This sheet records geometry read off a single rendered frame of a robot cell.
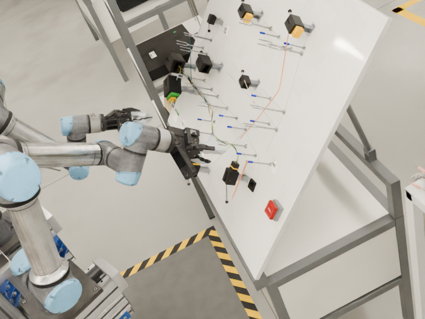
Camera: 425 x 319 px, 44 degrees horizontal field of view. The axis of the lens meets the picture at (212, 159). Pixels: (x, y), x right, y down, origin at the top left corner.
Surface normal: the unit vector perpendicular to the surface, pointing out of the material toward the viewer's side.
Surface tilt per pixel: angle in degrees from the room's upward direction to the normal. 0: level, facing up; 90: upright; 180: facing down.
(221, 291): 0
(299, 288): 90
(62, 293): 97
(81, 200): 0
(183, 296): 0
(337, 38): 51
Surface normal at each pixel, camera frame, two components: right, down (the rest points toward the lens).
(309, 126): -0.88, -0.11
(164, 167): -0.29, -0.71
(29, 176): 0.67, 0.19
